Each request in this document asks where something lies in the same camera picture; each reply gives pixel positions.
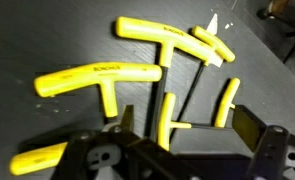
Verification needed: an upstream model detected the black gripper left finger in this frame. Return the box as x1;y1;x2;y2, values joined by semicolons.
55;104;135;180

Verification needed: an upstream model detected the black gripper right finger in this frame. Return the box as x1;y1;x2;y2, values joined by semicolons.
232;104;291;180

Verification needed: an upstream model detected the small yellow T-handle hex key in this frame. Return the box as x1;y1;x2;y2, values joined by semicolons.
169;25;236;141
157;92;235;152
214;77;241;129

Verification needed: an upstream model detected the white paper scrap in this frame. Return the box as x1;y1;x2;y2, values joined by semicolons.
206;13;220;36

